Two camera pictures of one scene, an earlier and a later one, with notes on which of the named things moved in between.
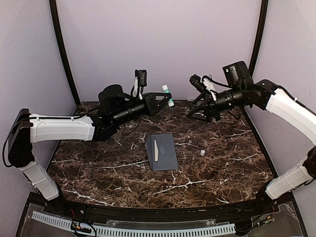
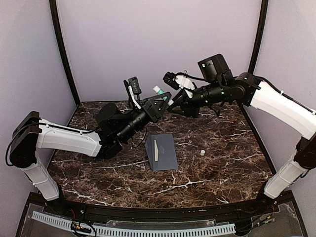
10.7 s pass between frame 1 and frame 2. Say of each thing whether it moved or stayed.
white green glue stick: moved
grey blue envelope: stayed
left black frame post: stayed
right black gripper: moved
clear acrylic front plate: stayed
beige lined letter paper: stayed
